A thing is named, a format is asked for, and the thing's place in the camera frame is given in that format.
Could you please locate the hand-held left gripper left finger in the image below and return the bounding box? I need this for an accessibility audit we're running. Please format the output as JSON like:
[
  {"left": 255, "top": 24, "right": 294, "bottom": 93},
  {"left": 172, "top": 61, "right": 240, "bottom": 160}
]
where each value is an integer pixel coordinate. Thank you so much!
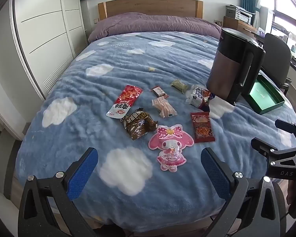
[{"left": 18, "top": 147, "right": 99, "bottom": 237}]

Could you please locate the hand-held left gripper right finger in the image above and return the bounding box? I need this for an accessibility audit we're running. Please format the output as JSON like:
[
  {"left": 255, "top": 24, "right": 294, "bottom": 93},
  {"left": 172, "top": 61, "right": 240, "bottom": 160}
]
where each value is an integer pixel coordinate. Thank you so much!
[{"left": 200, "top": 147, "right": 287, "bottom": 237}]

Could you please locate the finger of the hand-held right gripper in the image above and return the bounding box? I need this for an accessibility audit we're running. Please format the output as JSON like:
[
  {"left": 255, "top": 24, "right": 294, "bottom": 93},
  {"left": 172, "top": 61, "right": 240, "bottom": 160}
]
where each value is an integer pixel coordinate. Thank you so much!
[
  {"left": 275, "top": 119, "right": 296, "bottom": 141},
  {"left": 251, "top": 137, "right": 290, "bottom": 159}
]

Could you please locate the green box tray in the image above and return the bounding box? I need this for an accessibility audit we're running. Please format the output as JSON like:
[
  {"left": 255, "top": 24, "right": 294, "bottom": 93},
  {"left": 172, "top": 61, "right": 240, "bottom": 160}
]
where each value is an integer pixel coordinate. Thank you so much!
[{"left": 242, "top": 74, "right": 286, "bottom": 115}]

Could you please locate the dark red snack packet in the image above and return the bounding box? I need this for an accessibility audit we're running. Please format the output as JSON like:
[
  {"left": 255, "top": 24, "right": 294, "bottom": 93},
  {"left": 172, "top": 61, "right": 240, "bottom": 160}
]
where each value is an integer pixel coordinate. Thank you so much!
[{"left": 190, "top": 112, "right": 215, "bottom": 144}]

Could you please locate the pink cartoon character snack packet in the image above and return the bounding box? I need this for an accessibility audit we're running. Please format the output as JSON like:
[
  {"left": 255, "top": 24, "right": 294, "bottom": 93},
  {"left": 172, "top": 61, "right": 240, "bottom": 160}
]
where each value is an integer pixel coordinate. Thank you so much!
[{"left": 148, "top": 125, "right": 195, "bottom": 173}]

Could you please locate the brown crinkled snack packet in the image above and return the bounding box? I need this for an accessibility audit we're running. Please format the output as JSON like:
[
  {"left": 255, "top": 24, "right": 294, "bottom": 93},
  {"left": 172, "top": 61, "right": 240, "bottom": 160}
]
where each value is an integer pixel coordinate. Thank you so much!
[{"left": 120, "top": 108, "right": 159, "bottom": 140}]

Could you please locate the clear pink snack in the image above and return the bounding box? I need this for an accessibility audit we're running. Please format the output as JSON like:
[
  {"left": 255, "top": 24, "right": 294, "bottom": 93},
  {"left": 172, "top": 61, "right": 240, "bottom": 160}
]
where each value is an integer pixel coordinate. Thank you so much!
[{"left": 152, "top": 97, "right": 178, "bottom": 118}]

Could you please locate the red and white snack packet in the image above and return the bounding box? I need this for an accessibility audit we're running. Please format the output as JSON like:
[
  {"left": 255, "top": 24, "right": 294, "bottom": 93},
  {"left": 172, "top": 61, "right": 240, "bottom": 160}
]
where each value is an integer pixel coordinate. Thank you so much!
[{"left": 106, "top": 85, "right": 143, "bottom": 119}]

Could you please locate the dark grey chair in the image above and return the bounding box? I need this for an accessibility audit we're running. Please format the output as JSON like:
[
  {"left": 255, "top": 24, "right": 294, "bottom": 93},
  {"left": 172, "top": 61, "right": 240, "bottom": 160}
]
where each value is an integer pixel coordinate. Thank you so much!
[{"left": 258, "top": 33, "right": 293, "bottom": 95}]

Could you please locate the copper and black kettle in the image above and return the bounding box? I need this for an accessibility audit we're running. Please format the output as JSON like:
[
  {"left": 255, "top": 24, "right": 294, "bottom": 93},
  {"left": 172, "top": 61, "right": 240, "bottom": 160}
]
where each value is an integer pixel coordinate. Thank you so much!
[{"left": 206, "top": 28, "right": 266, "bottom": 106}]

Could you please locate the small olive green packet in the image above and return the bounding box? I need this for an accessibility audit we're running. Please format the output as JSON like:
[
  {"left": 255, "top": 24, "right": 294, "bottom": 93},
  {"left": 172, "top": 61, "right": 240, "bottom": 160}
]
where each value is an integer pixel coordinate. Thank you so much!
[{"left": 170, "top": 79, "right": 189, "bottom": 94}]

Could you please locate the small brown candy packet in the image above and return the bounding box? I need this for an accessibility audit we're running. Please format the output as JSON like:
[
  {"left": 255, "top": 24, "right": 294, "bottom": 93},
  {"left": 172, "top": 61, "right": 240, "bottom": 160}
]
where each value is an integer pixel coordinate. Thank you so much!
[{"left": 150, "top": 86, "right": 169, "bottom": 99}]

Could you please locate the wooden dresser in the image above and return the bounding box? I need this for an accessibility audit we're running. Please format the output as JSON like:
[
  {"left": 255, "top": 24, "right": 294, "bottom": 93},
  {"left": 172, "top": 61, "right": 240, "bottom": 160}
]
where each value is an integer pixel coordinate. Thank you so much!
[{"left": 223, "top": 16, "right": 258, "bottom": 34}]

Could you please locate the blue cloud print blanket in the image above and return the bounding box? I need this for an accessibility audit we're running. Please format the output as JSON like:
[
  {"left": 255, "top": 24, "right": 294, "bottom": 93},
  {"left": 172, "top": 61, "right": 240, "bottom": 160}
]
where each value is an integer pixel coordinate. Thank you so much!
[{"left": 15, "top": 31, "right": 296, "bottom": 232}]

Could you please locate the grey printer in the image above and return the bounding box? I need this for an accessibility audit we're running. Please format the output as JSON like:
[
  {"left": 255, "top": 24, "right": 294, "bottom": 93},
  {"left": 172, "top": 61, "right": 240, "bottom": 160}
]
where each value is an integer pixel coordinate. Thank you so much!
[{"left": 226, "top": 4, "right": 256, "bottom": 25}]

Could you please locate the white wardrobe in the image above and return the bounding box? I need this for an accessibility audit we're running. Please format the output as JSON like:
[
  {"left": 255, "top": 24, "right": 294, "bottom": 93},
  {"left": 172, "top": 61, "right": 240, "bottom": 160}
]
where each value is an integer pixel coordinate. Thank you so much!
[{"left": 10, "top": 0, "right": 87, "bottom": 99}]

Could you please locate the purple duvet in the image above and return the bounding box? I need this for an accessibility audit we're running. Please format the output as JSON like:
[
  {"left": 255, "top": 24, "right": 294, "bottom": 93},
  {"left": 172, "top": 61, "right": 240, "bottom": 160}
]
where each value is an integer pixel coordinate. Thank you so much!
[{"left": 88, "top": 14, "right": 222, "bottom": 42}]

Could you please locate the wooden headboard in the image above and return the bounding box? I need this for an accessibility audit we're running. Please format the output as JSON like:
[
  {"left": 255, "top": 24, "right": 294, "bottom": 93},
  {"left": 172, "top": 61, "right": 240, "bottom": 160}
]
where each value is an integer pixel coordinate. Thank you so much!
[{"left": 98, "top": 0, "right": 203, "bottom": 21}]

